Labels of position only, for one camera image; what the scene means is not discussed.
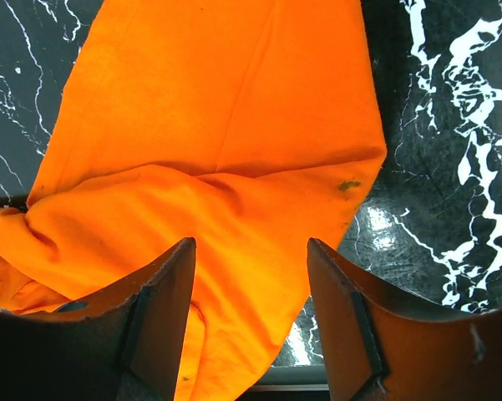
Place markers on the orange t shirt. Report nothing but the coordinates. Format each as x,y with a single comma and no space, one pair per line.
251,126

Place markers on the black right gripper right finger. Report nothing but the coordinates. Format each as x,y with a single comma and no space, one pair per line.
382,343

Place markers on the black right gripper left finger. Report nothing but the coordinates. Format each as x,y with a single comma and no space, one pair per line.
121,342

